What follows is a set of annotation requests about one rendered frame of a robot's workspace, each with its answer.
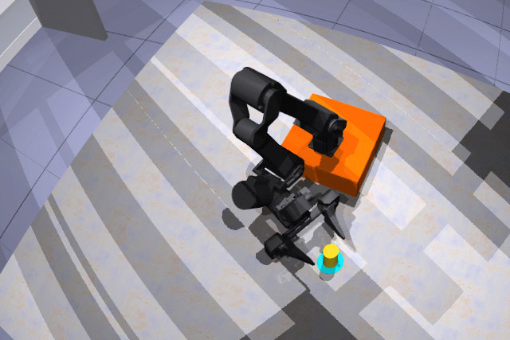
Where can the cyan circle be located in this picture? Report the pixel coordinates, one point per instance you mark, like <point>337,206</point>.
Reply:
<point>330,270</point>

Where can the yellow cylinder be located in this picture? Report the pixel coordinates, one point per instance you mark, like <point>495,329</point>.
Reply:
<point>330,257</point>

